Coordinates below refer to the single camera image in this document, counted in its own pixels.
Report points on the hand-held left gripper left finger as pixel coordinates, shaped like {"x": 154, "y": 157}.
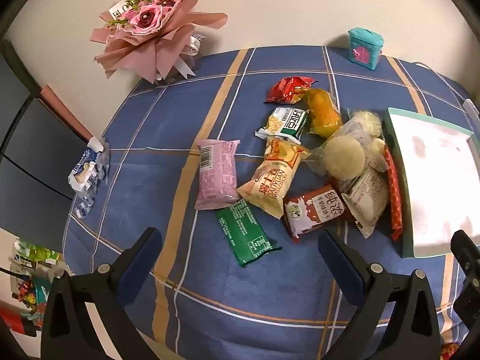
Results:
{"x": 140, "y": 260}

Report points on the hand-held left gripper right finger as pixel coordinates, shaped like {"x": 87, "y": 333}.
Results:
{"x": 343, "y": 270}

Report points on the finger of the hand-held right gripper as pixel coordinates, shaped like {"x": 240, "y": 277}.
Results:
{"x": 470, "y": 307}
{"x": 467, "y": 253}

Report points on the brown milk biscuit packet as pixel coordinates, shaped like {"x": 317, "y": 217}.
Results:
{"x": 311, "y": 210}

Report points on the white snack packet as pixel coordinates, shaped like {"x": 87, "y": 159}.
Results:
{"x": 367, "y": 198}

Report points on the white tray teal rim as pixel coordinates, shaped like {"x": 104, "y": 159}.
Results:
{"x": 438, "y": 180}

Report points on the red gold-patterned packet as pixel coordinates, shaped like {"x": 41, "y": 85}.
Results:
{"x": 394, "y": 195}

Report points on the dark green snack packet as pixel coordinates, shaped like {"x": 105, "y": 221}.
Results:
{"x": 243, "y": 232}

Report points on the clear packet round pastry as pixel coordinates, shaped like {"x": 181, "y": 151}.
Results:
{"x": 343, "y": 157}

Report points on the pink snack packet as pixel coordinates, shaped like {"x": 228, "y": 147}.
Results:
{"x": 215, "y": 176}

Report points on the yellow roll cake packet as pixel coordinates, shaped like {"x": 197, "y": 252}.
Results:
{"x": 270, "y": 183}

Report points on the round cookie green-trim packet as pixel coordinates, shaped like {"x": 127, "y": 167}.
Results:
{"x": 369, "y": 122}

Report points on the green and white cracker packet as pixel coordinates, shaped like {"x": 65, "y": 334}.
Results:
{"x": 287, "y": 123}

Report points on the orange cake packet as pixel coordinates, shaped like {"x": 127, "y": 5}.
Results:
{"x": 324, "y": 112}

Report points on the red crinkled snack packet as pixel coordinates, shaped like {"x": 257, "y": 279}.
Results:
{"x": 285, "y": 90}

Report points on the red patterned bag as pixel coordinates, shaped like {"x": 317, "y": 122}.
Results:
{"x": 450, "y": 352}

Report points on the blue and white crumpled packet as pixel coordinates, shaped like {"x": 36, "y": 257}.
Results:
{"x": 88, "y": 168}

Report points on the colourful bags pile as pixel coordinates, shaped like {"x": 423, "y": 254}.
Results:
{"x": 33, "y": 258}

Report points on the red box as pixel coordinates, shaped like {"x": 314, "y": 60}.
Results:
{"x": 15, "y": 322}

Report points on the blue plaid cloth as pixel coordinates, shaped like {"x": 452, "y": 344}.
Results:
{"x": 150, "y": 120}

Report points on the white power strip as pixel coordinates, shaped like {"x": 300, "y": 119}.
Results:
{"x": 471, "y": 107}

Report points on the dark cabinet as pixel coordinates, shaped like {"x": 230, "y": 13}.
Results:
{"x": 33, "y": 150}

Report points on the teal toy house box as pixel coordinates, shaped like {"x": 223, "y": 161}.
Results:
{"x": 365, "y": 48}

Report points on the pink flower bouquet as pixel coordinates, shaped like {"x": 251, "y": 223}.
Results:
{"x": 146, "y": 18}

